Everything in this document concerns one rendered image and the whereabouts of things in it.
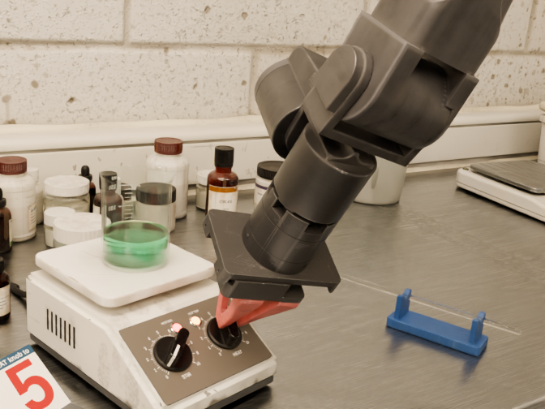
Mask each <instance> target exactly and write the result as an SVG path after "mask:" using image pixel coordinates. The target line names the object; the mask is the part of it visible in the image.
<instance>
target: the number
mask: <svg viewBox="0 0 545 409"><path fill-rule="evenodd" d="M63 398H64V397H63V395H62V394H61V392H60V391H59V389H58V388H57V386H56V385H55V384H54V383H53V381H52V380H51V379H50V377H49V375H48V374H47V373H46V371H45V370H44V369H43V368H42V366H41V365H40V363H39V362H38V360H37V359H36V357H35V356H34V354H33V353H32V354H30V355H27V356H26V357H24V358H22V359H20V360H18V361H17V362H15V363H13V364H11V365H9V366H8V367H6V368H4V369H2V370H0V409H48V408H49V407H51V406H53V405H54V404H55V403H57V402H58V401H60V400H62V399H63Z"/></svg>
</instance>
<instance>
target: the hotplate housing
mask: <svg viewBox="0 0 545 409"><path fill-rule="evenodd" d="M26 290H27V323H28V331H29V332H30V339H31V340H33V341H34V342H35V343H36V344H38V345H39V346H40V347H42V348H43V349H44V350H46V351H47V352H49V353H50V354H51V355H52V356H53V357H55V358H56V359H58V360H59V361H60V362H62V363H63V364H65V365H66V366H67V367H68V368H69V369H70V370H72V371H73V372H75V373H76V374H77V375H79V376H80V377H82V378H83V379H84V380H85V381H86V382H87V383H89V384H90V385H92V386H93V387H94V388H96V389H97V390H99V391H100V392H101V393H103V395H105V396H106V397H107V398H109V399H110V400H111V401H113V402H114V403H116V404H117V405H118V406H120V407H121V408H122V409H220V408H222V407H224V406H226V405H228V404H230V403H232V402H234V401H236V400H238V399H240V398H242V397H244V396H246V395H248V394H250V393H252V392H254V391H256V390H258V389H260V388H261V387H263V386H265V385H267V384H269V383H271V382H273V375H274V374H276V370H277V357H276V356H275V355H274V354H273V352H272V351H271V349H270V348H269V347H268V345H267V344H266V342H265V341H264V340H263V339H262V337H261V336H260V334H259V333H258V332H257V330H256V329H255V327H254V326H253V325H252V323H249V324H250V326H251V327H252V329H253V330H254V331H255V332H256V334H257V335H258V336H259V338H260V339H261V341H262V342H263V343H264V345H265V346H266V347H267V348H268V350H269V351H270V352H271V354H272V356H271V358H270V359H267V360H265V361H263V362H261V363H259V364H257V365H255V366H252V367H250V368H248V369H246V370H244V371H242V372H239V373H237V374H235V375H233V376H232V377H229V378H226V379H225V380H223V381H220V382H218V383H216V384H215V385H211V386H209V387H208V388H206V389H204V390H201V391H199V392H197V393H195V394H193V395H191V396H188V397H186V398H184V399H182V400H180V401H178V402H176V403H173V404H171V405H169V406H166V405H165V404H164V403H163V401H162V400H161V398H160V396H159V394H158V393H157V392H156V390H155V389H154V387H153V386H152V383H151V382H150V380H149V379H148V378H147V376H146V375H145V373H144V371H143V369H142V368H141V367H140V366H139V364H138V362H137V361H136V359H135V357H134V356H133V355H132V353H131V351H130V350H129V348H128V346H127V345H126V343H125V342H124V341H123V339H122V337H121V335H120V334H119V332H118V331H119V330H121V329H125V328H126V327H129V326H132V325H136V324H139V323H141V322H143V321H147V320H150V319H152V318H155V317H157V316H161V315H164V314H166V313H169V312H172V311H175V310H178V309H180V308H185V307H186V306H189V305H192V304H196V303H198V302H200V301H203V300H206V299H210V298H212V297H215V296H217V295H219V286H218V284H217V282H214V281H213V280H211V279H209V278H205V279H202V280H199V281H197V282H193V283H190V284H187V285H185V286H180V287H177V288H174V289H172V290H169V291H165V292H162V293H160V294H157V295H152V296H149V297H147V298H144V299H140V300H137V301H135V302H132V303H129V304H124V305H122V306H119V307H115V308H107V307H103V306H101V305H100V304H97V303H96V302H94V301H93V300H91V299H89V298H88V297H87V296H85V295H83V294H81V293H80V292H78V291H77V290H75V289H74V288H72V287H70V286H68V285H67V284H66V283H64V282H62V281H61V280H59V279H57V278H56V277H55V276H53V275H51V274H50V273H48V272H46V271H44V270H43V269H42V270H38V271H35V272H31V275H28V278H26Z"/></svg>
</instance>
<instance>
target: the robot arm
mask: <svg viewBox="0 0 545 409"><path fill-rule="evenodd" d="M512 2H513V0H379V2H378V3H377V5H376V7H375V9H374V11H373V12H372V13H371V15H370V14H368V13H366V12H365V11H361V13H360V14H359V16H358V18H357V19H356V21H355V23H354V25H353V27H352V28H351V30H350V32H349V34H348V36H347V37H346V39H345V41H344V42H343V44H342V45H341V46H339V47H338V48H336V49H335V50H334V51H333V52H332V53H331V54H330V56H329V57H328V58H326V57H324V56H322V55H320V54H317V53H316V52H313V51H311V50H309V49H307V48H305V47H302V46H298V47H296V48H295V49H294V50H293V52H292V53H291V55H290V56H289V57H288V58H287V59H283V60H281V61H279V62H276V63H274V64H273V65H271V66H270V67H268V68H267V69H266V70H265V71H264V72H263V73H262V74H261V75H260V77H259V79H258V80H257V82H256V84H255V91H254V94H255V101H256V103H257V106H258V108H259V110H260V114H261V116H262V119H263V121H264V125H265V126H266V129H267V132H268V135H269V138H270V140H271V142H272V146H273V148H274V150H275V152H276V153H277V154H278V155H279V156H280V157H282V158H284V159H285V160H284V162H283V163H282V165H281V167H280V169H279V171H278V172H277V174H276V175H275V177H274V178H273V180H272V182H271V183H270V185H269V186H268V189H267V190H266V192H265V193H264V195H263V196H262V198H261V200H260V202H259V203H258V204H257V206H256V207H255V210H254V211H253V213H252V214H250V213H239V212H233V211H226V210H220V209H210V210H209V211H208V213H207V215H206V216H205V218H204V220H203V222H202V225H203V228H204V233H205V237H206V238H211V239H212V244H213V246H214V250H215V253H216V256H217V260H216V262H215V263H214V265H213V266H214V269H215V272H216V275H217V284H218V286H219V296H218V301H217V311H216V319H217V324H218V327H219V328H220V329H224V328H225V327H226V326H228V325H231V324H232V323H234V322H235V321H236V322H237V326H238V327H241V326H243V325H246V324H248V323H251V322H253V321H257V320H259V319H262V318H265V317H267V316H272V315H275V314H278V313H280V312H285V311H288V310H291V309H294V308H296V307H297V306H298V305H299V304H300V302H301V301H302V300H303V298H304V296H305V295H304V292H303V288H302V286H322V287H327V288H328V292H329V293H332V292H333V291H334V290H335V289H336V287H337V286H338V284H339V283H340V282H341V278H340V275H339V273H338V271H337V268H336V266H335V264H334V262H333V259H332V256H331V254H330V252H329V250H328V247H327V244H326V243H325V240H326V238H328V236H329V235H330V233H331V232H332V231H333V229H334V227H335V226H336V225H337V223H338V222H339V221H340V219H341V218H342V216H343V215H344V214H345V212H346V211H347V209H348V208H349V207H350V206H351V204H352V203H353V201H354V200H355V198H356V197H357V196H358V194H359V193H360V192H361V191H362V189H363V187H364V186H365V185H366V183H367V181H368V180H369V179H370V177H371V176H372V175H373V174H374V172H375V170H376V168H377V161H376V158H375V156H377V157H381V158H383V159H385V160H388V161H391V162H394V163H396V164H398V165H401V166H404V167H406V166H407V165H408V164H409V163H410V162H411V161H412V160H413V159H414V158H415V157H416V156H417V154H418V153H419V152H420V151H421V150H422V149H423V148H425V147H427V146H429V145H431V144H433V143H435V142H436V141H437V140H438V139H439V138H440V137H441V136H442V135H443V134H444V133H445V132H446V131H447V129H448V127H449V126H450V124H451V123H452V121H453V120H454V119H455V117H456V116H457V114H458V112H459V111H460V109H461V108H462V106H463V105H464V104H465V102H466V100H467V99H468V97H469V96H470V94H471V93H472V91H473V90H474V88H475V86H476V85H477V83H478V82H479V79H477V78H476V77H475V76H474V74H475V73H476V71H477V70H478V69H479V67H480V66H481V64H482V63H483V61H484V59H485V58H486V56H487V55H488V53H489V52H490V50H491V48H492V47H493V45H494V44H495V43H496V41H497V39H498V36H499V34H500V26H501V24H502V23H503V20H504V17H505V16H506V14H507V12H508V10H509V8H510V6H511V4H512ZM301 285H302V286H301ZM230 299H232V300H231V302H230V305H229V307H228V303H229V300H230ZM227 307H228V308H227Z"/></svg>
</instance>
